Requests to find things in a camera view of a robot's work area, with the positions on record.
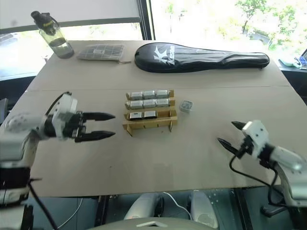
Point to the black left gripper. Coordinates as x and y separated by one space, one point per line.
74 124

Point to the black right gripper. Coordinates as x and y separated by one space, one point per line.
246 145

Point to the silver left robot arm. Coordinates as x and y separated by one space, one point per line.
16 124

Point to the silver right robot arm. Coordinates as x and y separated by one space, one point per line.
286 158

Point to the wooden rack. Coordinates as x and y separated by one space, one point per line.
151 123

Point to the grey mesh zip pouch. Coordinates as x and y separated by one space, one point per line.
102 52

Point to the black table leg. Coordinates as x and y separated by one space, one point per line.
102 210
239 208

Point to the silver rounded robot leg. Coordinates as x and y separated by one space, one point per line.
204 208
144 206

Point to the black racket bag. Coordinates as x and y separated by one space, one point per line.
192 58

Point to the teal cloth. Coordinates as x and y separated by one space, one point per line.
286 62

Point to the clear water bottle black lid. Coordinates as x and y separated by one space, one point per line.
58 42

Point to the blue items pile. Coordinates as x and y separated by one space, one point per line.
302 60

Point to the grey robot torso top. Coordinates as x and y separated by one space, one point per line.
148 224

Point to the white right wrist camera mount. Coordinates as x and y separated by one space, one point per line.
256 134

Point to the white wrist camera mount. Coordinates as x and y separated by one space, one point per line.
256 134
64 107

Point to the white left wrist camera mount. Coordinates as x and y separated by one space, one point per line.
64 107

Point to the black window frame post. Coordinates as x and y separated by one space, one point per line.
146 19

